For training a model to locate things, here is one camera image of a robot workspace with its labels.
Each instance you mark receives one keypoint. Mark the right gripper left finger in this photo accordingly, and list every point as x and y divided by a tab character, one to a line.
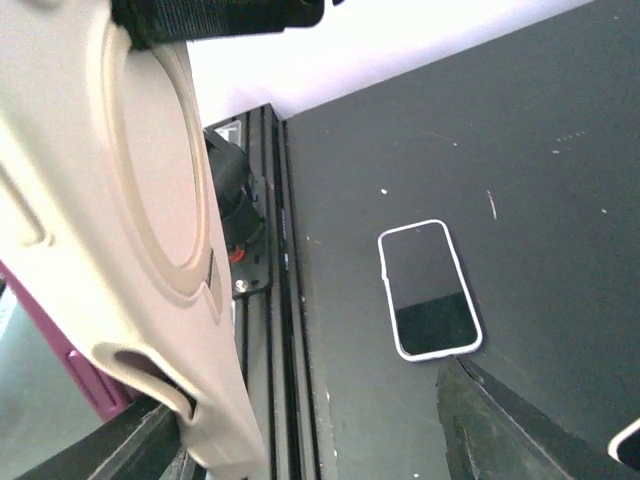
141	443

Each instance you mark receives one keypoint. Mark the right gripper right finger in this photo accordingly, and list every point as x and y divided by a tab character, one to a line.
493	433

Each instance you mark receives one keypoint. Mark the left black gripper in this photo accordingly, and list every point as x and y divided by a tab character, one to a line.
151	23

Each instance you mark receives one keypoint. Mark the phone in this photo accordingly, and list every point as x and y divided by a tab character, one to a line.
624	447
431	306
110	220

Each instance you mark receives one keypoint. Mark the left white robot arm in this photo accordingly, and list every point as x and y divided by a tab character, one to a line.
231	173

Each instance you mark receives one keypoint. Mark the phone in lilac case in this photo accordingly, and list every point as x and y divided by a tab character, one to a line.
431	306

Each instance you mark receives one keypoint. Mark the phone in pink case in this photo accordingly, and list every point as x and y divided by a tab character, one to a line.
624	447

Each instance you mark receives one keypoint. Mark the black table mat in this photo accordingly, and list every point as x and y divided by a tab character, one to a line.
527	147

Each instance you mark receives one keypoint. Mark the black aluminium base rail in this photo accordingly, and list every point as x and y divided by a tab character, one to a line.
272	333

